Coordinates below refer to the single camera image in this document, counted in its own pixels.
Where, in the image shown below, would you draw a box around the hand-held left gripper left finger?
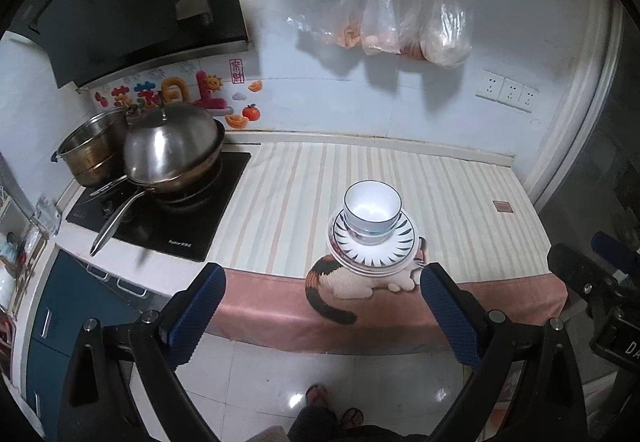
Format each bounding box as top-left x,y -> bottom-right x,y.
57,263 -> 227,442

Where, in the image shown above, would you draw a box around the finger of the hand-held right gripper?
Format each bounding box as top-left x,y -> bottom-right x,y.
547,244 -> 618,308
591,231 -> 640,273

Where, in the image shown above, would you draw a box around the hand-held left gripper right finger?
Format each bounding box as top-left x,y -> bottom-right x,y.
420,263 -> 587,442

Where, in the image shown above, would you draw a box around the blue leaf pattern plate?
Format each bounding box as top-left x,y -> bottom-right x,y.
332,209 -> 419,269

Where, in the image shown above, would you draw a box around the white bowl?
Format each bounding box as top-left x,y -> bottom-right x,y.
342,180 -> 404,235

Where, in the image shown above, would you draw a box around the black cooktop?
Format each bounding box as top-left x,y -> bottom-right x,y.
65,149 -> 252,264

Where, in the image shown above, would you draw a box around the blue kitchen cabinet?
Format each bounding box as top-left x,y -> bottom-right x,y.
24,248 -> 153,429

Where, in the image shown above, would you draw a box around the person's left foot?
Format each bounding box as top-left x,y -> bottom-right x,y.
302,383 -> 331,411

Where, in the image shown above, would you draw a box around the striped cloth with cat print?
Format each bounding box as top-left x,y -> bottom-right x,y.
205,141 -> 569,356

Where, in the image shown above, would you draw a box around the operator's feet in sandals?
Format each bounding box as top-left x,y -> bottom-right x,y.
286,403 -> 437,442

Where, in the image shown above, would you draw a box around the domed steel lid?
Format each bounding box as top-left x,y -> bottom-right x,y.
123,102 -> 222,184

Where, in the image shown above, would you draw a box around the stainless steel pot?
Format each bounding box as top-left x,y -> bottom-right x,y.
51,107 -> 132,188

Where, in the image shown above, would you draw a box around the large clear plastic bag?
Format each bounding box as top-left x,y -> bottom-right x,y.
418,0 -> 474,70

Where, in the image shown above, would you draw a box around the steel wok with handle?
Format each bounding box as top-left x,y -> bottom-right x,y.
89,121 -> 227,258

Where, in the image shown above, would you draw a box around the white door frame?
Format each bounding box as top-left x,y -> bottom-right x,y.
529,0 -> 627,209

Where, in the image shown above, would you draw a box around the white wall socket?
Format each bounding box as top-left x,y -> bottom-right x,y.
518,84 -> 541,114
475,69 -> 504,103
501,77 -> 524,108

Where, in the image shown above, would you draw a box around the white wire dish rack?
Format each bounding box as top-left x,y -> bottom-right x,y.
0,157 -> 63,338

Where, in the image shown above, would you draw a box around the colourful wall sticker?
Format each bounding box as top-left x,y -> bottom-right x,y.
94,58 -> 264,131

